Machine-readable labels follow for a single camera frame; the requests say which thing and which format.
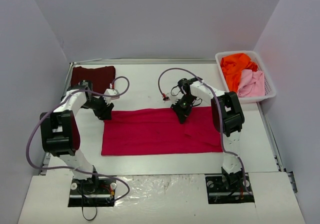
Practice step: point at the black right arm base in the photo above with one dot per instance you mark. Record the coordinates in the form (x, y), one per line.
(228, 188)

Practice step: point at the light pink t-shirt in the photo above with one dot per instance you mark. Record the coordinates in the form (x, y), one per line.
(252, 84)

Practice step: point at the orange t-shirt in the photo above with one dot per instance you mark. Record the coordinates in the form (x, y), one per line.
(232, 67)

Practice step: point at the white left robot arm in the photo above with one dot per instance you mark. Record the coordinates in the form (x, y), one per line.
(59, 131)

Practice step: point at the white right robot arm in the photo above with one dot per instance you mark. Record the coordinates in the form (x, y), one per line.
(227, 116)

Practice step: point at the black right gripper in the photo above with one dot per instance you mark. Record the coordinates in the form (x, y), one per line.
(180, 110)

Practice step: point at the white plastic laundry basket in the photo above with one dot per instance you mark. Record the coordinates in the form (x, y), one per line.
(270, 90)

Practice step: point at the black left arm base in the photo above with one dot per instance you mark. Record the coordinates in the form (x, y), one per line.
(89, 195)

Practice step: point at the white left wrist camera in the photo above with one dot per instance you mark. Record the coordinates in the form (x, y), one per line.
(110, 95)

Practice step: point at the crimson red t-shirt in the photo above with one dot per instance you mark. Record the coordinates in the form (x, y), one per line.
(157, 131)

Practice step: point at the dark maroon folded t-shirt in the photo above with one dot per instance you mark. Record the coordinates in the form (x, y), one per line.
(101, 77)

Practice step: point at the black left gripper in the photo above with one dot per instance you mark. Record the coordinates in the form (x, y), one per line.
(104, 108)

